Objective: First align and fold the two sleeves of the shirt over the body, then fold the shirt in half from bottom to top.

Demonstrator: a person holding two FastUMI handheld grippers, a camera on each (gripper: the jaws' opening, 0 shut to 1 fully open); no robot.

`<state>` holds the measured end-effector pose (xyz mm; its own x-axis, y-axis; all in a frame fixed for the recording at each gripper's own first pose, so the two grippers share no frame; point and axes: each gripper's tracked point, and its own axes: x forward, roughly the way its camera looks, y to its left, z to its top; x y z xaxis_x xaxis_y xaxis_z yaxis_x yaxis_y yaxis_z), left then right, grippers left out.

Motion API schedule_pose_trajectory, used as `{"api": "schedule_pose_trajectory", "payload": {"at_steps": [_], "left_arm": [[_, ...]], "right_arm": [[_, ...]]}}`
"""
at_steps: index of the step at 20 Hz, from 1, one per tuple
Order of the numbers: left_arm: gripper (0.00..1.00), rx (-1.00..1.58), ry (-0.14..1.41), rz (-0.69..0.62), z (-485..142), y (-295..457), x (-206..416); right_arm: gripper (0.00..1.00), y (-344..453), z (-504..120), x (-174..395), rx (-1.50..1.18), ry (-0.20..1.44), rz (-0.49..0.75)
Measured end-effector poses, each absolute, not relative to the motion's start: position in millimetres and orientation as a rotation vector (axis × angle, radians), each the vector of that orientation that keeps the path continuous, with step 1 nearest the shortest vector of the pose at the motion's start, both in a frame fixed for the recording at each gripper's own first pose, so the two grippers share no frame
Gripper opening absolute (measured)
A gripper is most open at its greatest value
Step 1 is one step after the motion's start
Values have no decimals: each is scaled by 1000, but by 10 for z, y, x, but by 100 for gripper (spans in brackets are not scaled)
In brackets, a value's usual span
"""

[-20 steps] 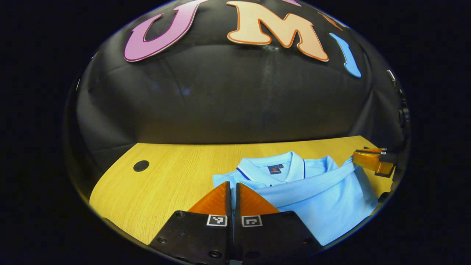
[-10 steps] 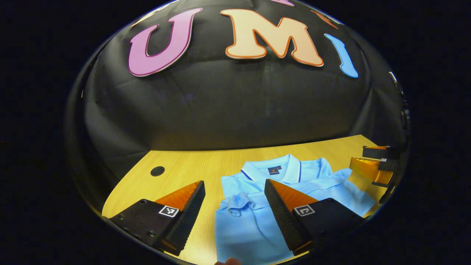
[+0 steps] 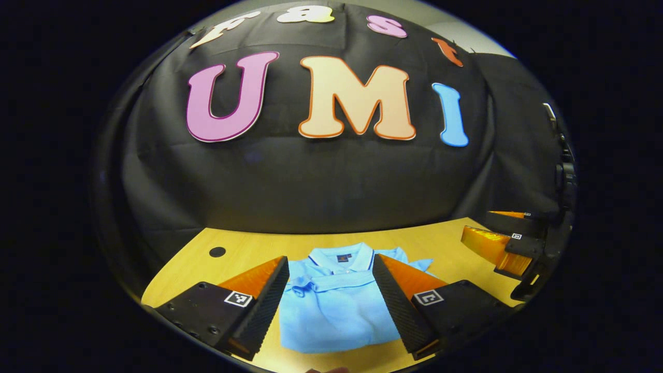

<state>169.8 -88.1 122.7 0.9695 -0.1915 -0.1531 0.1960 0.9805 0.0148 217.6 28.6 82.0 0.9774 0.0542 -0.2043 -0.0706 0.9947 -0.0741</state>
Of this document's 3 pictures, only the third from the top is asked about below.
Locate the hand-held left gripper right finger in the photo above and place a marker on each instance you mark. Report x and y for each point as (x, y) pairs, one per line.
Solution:
(396, 305)

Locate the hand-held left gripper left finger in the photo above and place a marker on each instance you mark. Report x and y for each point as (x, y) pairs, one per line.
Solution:
(264, 305)

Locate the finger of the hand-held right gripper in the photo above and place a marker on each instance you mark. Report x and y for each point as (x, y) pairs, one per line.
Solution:
(492, 248)
(515, 223)

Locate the light blue T-shirt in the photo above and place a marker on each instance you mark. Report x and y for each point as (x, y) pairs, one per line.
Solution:
(331, 305)

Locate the black backdrop cloth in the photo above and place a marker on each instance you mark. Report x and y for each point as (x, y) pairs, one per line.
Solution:
(311, 181)

